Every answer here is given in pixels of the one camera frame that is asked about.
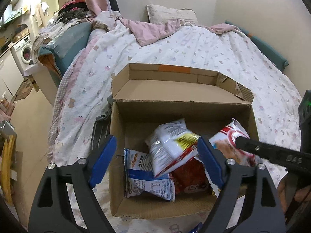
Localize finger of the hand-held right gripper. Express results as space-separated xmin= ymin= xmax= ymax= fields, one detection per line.
xmin=234 ymin=136 xmax=286 ymax=165

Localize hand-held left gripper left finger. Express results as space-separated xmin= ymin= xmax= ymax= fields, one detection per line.
xmin=29 ymin=135 xmax=117 ymax=233

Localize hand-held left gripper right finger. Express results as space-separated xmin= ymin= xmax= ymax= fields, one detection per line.
xmin=197 ymin=136 xmax=286 ymax=233

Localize white red-striped snack bag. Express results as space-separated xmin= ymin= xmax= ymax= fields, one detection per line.
xmin=208 ymin=118 xmax=264 ymax=168

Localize red snack bag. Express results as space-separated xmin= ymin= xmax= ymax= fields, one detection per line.
xmin=171 ymin=158 xmax=212 ymax=195

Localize blue white snack bag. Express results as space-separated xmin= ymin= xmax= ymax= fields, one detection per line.
xmin=124 ymin=148 xmax=176 ymax=202

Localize white snack bag yellow label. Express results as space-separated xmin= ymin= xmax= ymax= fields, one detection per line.
xmin=145 ymin=118 xmax=203 ymax=178

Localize cardboard box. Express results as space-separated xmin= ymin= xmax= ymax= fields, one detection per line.
xmin=108 ymin=63 xmax=259 ymax=220

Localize person's right hand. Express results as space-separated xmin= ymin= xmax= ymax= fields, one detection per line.
xmin=277 ymin=175 xmax=311 ymax=214

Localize grey striped cloth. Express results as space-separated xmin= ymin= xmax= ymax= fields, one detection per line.
xmin=91 ymin=95 xmax=115 ymax=156

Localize teal long cushion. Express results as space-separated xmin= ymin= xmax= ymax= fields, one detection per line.
xmin=224 ymin=20 xmax=290 ymax=72

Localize wooden rack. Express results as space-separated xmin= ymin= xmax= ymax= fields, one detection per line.
xmin=0 ymin=133 xmax=18 ymax=205

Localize white side cabinet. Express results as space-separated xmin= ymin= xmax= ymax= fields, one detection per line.
xmin=24 ymin=62 xmax=62 ymax=105

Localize brown door mat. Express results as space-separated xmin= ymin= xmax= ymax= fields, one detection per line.
xmin=11 ymin=77 xmax=35 ymax=103

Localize printed white quilt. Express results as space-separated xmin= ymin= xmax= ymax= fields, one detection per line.
xmin=47 ymin=11 xmax=303 ymax=233

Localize teal folded blanket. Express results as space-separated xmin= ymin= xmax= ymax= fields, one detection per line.
xmin=38 ymin=23 xmax=94 ymax=78

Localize white kitchen cabinet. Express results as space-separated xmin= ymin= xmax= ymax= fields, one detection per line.
xmin=0 ymin=49 xmax=25 ymax=98

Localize white washing machine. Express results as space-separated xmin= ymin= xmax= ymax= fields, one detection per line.
xmin=11 ymin=36 xmax=33 ymax=71

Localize crumpled white sheets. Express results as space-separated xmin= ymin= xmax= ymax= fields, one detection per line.
xmin=31 ymin=18 xmax=91 ymax=57

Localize pink blanket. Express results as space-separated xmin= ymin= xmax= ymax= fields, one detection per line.
xmin=119 ymin=18 xmax=241 ymax=47

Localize pile of dark clothes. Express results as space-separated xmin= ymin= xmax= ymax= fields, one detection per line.
xmin=58 ymin=0 xmax=93 ymax=23

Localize beige pillow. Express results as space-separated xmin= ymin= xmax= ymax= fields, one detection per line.
xmin=146 ymin=4 xmax=198 ymax=26

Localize hanging beige towel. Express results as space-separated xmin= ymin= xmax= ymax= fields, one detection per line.
xmin=33 ymin=2 xmax=50 ymax=28

